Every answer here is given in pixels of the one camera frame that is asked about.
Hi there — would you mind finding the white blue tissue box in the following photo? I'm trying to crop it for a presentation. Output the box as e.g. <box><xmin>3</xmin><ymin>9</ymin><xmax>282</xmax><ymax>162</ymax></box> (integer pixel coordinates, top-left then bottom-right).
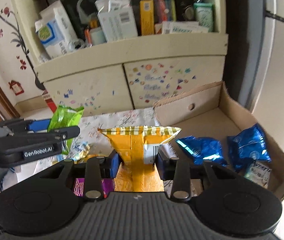
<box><xmin>35</xmin><ymin>0</ymin><xmax>83</xmax><ymax>59</ymax></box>

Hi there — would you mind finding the white blue America snack packet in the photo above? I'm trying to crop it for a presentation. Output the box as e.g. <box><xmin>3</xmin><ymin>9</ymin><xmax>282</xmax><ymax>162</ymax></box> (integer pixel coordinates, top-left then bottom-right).
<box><xmin>244</xmin><ymin>161</ymin><xmax>272</xmax><ymax>189</ymax></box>

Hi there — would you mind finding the yellow box on shelf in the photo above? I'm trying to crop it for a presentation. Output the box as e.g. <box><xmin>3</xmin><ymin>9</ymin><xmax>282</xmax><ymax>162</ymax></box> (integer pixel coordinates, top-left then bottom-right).
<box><xmin>140</xmin><ymin>0</ymin><xmax>154</xmax><ymax>36</ymax></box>

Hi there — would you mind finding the floral tablecloth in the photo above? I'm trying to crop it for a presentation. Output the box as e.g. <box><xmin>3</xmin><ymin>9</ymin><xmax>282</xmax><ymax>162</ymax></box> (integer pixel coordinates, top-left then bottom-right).
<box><xmin>2</xmin><ymin>108</ymin><xmax>181</xmax><ymax>194</ymax></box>

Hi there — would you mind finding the green bottle on shelf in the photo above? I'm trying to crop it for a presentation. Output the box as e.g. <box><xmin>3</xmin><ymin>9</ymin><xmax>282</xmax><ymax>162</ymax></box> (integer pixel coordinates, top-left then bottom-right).
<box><xmin>194</xmin><ymin>0</ymin><xmax>214</xmax><ymax>32</ymax></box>

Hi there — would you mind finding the red gift box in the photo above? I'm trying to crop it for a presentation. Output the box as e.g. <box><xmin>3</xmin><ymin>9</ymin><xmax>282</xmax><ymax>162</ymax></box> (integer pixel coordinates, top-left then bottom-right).
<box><xmin>42</xmin><ymin>90</ymin><xmax>57</xmax><ymax>113</ymax></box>

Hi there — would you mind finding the blue foil snack bag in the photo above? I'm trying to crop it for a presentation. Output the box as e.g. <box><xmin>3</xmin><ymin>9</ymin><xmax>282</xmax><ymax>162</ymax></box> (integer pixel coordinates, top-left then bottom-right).
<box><xmin>227</xmin><ymin>123</ymin><xmax>271</xmax><ymax>172</ymax></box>
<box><xmin>175</xmin><ymin>136</ymin><xmax>227</xmax><ymax>166</ymax></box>

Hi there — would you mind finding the purple noodle snack bag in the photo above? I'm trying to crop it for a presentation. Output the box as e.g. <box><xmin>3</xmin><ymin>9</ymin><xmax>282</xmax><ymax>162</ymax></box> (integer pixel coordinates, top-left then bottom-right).
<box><xmin>73</xmin><ymin>178</ymin><xmax>115</xmax><ymax>197</ymax></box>

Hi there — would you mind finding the green snack packet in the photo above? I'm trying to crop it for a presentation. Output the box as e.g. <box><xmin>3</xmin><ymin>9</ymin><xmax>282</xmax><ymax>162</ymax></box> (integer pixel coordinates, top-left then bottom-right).
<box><xmin>47</xmin><ymin>105</ymin><xmax>84</xmax><ymax>158</ymax></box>

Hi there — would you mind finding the orange yellow snack bag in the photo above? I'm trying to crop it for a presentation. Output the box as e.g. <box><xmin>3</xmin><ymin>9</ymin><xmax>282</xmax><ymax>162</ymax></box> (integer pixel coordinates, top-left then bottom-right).
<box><xmin>98</xmin><ymin>126</ymin><xmax>181</xmax><ymax>192</ymax></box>

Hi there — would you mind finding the cream cabinet with stickers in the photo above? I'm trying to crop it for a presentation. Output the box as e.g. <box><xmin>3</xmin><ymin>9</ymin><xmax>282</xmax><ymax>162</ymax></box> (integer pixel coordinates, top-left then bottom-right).
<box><xmin>11</xmin><ymin>0</ymin><xmax>228</xmax><ymax>115</ymax></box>

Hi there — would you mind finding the white paper box on shelf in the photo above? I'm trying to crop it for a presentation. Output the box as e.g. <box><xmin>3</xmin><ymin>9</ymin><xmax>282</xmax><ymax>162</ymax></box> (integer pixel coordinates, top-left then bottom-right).
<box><xmin>95</xmin><ymin>0</ymin><xmax>138</xmax><ymax>42</ymax></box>

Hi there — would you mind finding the white refrigerator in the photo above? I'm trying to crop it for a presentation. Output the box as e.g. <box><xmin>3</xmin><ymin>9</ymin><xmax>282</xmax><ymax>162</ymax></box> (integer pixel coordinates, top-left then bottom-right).
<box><xmin>239</xmin><ymin>0</ymin><xmax>284</xmax><ymax>150</ymax></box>

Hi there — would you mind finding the small yellow snack packet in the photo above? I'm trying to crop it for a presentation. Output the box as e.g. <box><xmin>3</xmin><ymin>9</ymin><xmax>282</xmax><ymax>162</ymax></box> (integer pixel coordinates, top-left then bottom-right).
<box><xmin>68</xmin><ymin>142</ymin><xmax>98</xmax><ymax>164</ymax></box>

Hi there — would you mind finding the cardboard milk box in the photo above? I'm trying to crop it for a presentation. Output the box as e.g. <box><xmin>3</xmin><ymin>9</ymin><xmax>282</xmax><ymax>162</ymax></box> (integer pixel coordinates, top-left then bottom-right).
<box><xmin>152</xmin><ymin>80</ymin><xmax>284</xmax><ymax>201</ymax></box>

